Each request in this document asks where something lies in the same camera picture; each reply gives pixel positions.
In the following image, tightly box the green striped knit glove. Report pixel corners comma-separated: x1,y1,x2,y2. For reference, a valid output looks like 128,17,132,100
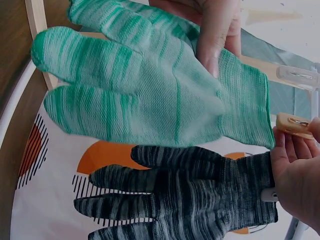
30,0,276,151

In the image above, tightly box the grey green cloth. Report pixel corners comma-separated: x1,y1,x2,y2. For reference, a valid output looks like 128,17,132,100
239,26,315,117

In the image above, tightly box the wooden drying rack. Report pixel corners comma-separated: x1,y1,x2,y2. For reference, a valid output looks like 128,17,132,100
24,0,311,91

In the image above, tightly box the beige clothespin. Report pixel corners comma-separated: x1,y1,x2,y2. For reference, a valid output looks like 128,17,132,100
276,112,315,140

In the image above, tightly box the large white clothespin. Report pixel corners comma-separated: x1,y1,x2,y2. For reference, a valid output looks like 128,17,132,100
275,65,320,85

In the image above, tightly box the person's right hand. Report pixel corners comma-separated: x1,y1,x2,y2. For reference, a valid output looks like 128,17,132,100
270,117,320,240

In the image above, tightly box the person's left hand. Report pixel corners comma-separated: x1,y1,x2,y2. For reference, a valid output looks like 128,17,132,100
149,0,242,78

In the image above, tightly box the black grey striped knit glove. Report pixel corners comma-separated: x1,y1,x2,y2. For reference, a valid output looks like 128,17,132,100
73,144,279,240

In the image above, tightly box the white metal bar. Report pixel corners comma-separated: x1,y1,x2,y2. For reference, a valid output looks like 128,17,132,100
287,216,312,240

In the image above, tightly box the small white clothespin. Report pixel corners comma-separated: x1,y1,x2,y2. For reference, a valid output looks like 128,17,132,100
259,188,279,203

